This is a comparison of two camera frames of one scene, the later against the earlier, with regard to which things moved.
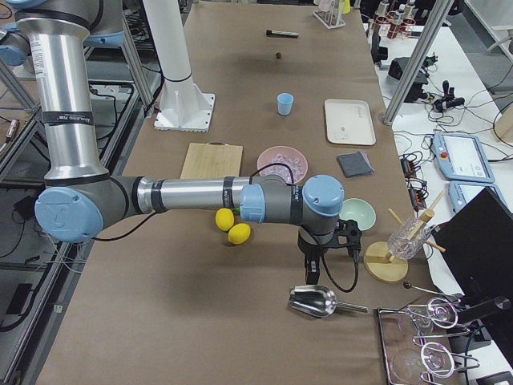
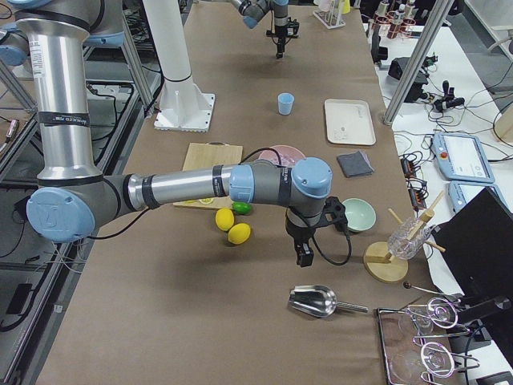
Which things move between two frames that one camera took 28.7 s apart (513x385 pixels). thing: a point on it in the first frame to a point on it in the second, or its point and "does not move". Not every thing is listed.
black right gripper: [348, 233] to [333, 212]
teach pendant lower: [461, 193] does not move
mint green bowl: [358, 209] does not move
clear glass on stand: [409, 238] does not move
